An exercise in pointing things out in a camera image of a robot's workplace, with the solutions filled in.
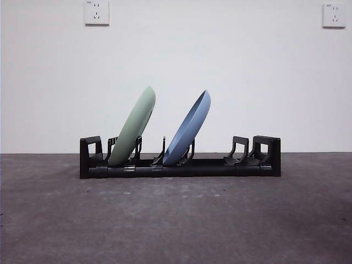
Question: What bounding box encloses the blue round plate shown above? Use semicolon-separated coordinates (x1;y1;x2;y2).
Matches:
162;89;212;167

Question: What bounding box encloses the green round plate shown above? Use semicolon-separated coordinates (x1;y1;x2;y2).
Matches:
107;85;157;167

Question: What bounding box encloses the black plastic plate rack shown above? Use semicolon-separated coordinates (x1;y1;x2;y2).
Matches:
79;135;282;179

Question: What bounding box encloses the white wall socket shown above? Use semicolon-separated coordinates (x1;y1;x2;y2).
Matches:
322;2;347;29
84;0;110;27

